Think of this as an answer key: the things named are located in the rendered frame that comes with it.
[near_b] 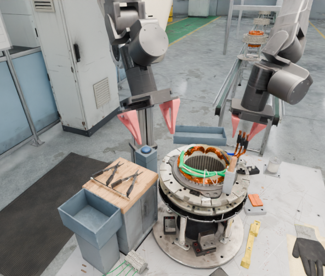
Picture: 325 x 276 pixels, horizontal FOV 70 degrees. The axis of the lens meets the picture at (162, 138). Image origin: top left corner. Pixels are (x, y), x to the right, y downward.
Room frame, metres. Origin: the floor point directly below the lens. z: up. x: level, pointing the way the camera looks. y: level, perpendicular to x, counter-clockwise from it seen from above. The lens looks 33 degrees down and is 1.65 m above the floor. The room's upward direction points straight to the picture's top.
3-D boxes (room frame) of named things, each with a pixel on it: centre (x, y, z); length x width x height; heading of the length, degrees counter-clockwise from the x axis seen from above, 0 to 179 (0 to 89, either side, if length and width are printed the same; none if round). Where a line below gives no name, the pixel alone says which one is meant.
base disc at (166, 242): (0.65, -0.15, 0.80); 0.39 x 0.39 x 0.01
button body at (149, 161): (0.85, 0.07, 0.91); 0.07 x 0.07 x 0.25; 48
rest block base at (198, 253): (0.52, -0.16, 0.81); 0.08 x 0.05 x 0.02; 105
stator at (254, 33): (3.43, -1.27, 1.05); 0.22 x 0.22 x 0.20
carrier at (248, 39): (3.43, -1.27, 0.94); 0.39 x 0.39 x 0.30
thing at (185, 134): (0.96, -0.18, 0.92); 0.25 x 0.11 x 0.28; 85
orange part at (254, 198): (0.77, -0.44, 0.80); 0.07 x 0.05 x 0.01; 3
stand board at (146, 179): (0.63, 0.15, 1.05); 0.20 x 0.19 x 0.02; 147
